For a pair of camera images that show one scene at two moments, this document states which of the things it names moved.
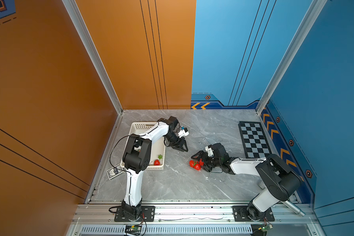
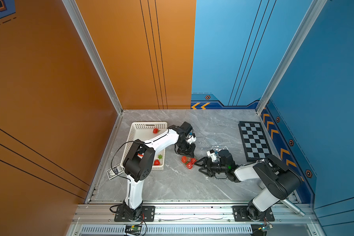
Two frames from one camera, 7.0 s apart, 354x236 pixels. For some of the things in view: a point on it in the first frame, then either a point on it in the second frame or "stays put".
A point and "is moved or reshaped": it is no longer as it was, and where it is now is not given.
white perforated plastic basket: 158,154 stays put
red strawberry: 197,166 is moved or reshaped
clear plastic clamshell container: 197,165 is moved or reshaped
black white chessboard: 254,142 stays put
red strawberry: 156,162 stays put
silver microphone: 293,207 stays put
